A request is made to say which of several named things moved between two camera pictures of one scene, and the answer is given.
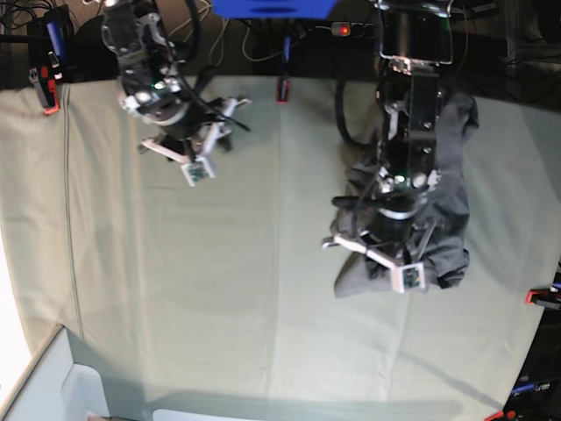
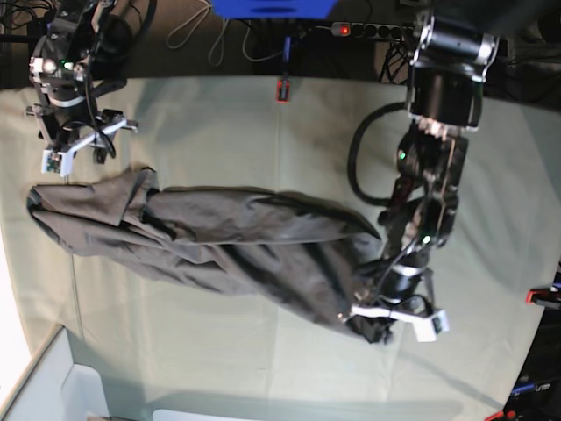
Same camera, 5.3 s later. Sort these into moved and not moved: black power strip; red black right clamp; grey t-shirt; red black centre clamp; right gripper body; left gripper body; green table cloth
Moved: left gripper body; right gripper body; grey t-shirt
Not moved: black power strip; red black centre clamp; green table cloth; red black right clamp
